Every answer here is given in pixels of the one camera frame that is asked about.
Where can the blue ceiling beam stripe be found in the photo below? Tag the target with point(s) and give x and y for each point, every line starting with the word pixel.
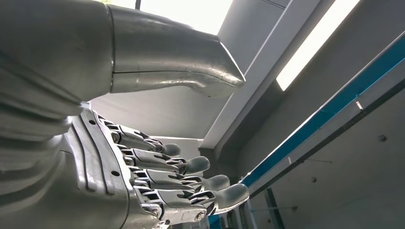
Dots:
pixel 332 107

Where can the wide bright ceiling panel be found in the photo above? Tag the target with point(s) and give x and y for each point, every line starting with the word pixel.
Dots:
pixel 189 15

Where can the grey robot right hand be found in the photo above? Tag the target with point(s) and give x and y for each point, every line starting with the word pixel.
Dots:
pixel 95 47

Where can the long ceiling light strip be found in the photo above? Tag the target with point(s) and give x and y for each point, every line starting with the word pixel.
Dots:
pixel 313 44

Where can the black ceiling rail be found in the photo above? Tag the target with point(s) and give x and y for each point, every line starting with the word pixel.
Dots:
pixel 332 134

